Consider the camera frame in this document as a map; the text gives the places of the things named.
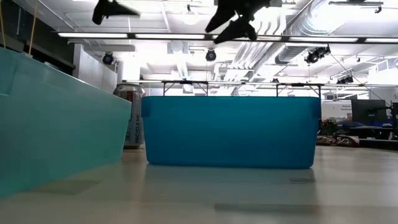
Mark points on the white printed sign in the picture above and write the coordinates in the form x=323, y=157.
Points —
x=342, y=107

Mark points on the large black monitor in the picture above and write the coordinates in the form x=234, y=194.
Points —
x=368, y=112

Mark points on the black bracket frame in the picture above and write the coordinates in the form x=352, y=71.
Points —
x=298, y=84
x=186, y=82

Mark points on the black ceiling spotlight cluster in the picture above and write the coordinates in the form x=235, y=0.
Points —
x=315, y=56

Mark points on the silver drink can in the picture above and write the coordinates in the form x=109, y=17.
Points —
x=136, y=124

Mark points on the clear plastic candy container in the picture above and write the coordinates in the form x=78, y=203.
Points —
x=339, y=140

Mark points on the black ceiling track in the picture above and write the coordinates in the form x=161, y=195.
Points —
x=354, y=2

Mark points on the white globe lamp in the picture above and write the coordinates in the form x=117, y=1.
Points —
x=190, y=17

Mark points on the silver ventilation duct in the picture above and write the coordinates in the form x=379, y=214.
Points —
x=290, y=54

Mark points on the black rail with light strips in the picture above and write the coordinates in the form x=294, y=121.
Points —
x=132, y=35

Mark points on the blue plastic bin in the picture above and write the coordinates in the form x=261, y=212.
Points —
x=230, y=133

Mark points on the teal green plastic bin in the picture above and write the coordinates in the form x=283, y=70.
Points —
x=56, y=130

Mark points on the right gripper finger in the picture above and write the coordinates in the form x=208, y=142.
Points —
x=224, y=18
x=241, y=29

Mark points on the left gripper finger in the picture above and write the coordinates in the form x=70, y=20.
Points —
x=107, y=9

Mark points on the black desk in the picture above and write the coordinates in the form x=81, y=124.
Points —
x=373, y=133

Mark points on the thin rail with light strips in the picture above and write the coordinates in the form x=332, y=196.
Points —
x=149, y=81

